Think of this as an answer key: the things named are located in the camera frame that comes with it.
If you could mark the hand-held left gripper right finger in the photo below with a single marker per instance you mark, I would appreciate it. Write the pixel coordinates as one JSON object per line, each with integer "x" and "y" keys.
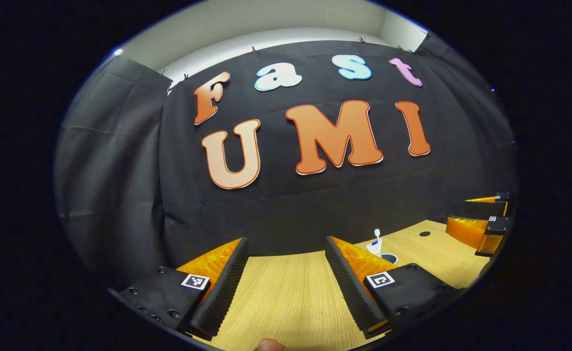
{"x": 346, "y": 287}

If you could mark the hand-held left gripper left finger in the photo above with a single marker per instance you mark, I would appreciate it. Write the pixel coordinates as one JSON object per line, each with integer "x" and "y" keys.
{"x": 222, "y": 292}

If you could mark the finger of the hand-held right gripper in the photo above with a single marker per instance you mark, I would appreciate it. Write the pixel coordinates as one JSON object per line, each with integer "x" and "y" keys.
{"x": 485, "y": 209}
{"x": 466, "y": 231}

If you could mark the white toothpaste tube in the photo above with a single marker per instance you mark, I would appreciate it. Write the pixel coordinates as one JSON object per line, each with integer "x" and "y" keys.
{"x": 374, "y": 248}

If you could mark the wooden desktop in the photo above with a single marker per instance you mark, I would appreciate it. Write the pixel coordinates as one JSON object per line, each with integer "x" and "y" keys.
{"x": 286, "y": 302}

